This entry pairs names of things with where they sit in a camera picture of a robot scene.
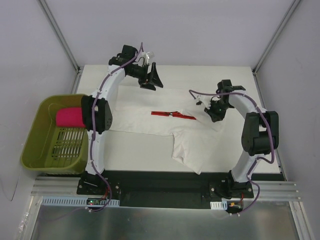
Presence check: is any white t shirt red print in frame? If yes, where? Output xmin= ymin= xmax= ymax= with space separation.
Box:
xmin=111 ymin=85 xmax=225 ymax=174

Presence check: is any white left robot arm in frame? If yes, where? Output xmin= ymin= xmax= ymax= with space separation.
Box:
xmin=81 ymin=43 xmax=164 ymax=176

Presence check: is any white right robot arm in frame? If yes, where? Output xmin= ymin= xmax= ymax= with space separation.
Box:
xmin=204 ymin=79 xmax=279 ymax=198

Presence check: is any rolled pink t shirt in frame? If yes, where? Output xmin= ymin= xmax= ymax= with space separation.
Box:
xmin=55 ymin=107 xmax=85 ymax=128

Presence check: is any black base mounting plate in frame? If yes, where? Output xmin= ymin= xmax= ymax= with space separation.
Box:
xmin=76 ymin=170 xmax=254 ymax=209

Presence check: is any olive green plastic basket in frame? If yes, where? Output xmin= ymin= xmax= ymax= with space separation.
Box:
xmin=20 ymin=94 xmax=88 ymax=175

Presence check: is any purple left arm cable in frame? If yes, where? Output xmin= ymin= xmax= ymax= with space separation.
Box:
xmin=49 ymin=42 xmax=145 ymax=221

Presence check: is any right white cable duct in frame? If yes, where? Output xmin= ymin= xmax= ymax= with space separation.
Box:
xmin=210 ymin=200 xmax=228 ymax=211

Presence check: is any white cable duct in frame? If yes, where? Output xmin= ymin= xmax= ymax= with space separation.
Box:
xmin=210 ymin=200 xmax=228 ymax=211
xmin=41 ymin=196 xmax=120 ymax=208

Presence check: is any left aluminium frame post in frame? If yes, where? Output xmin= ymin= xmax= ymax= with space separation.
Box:
xmin=37 ymin=0 xmax=81 ymax=74

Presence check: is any aluminium frame post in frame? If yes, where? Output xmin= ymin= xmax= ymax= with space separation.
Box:
xmin=252 ymin=0 xmax=303 ymax=76
xmin=37 ymin=0 xmax=81 ymax=74

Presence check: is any right aluminium frame post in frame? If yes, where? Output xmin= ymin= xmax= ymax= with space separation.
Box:
xmin=252 ymin=0 xmax=303 ymax=76

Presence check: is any left white cable duct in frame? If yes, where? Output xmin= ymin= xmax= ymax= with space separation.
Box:
xmin=41 ymin=196 xmax=120 ymax=208

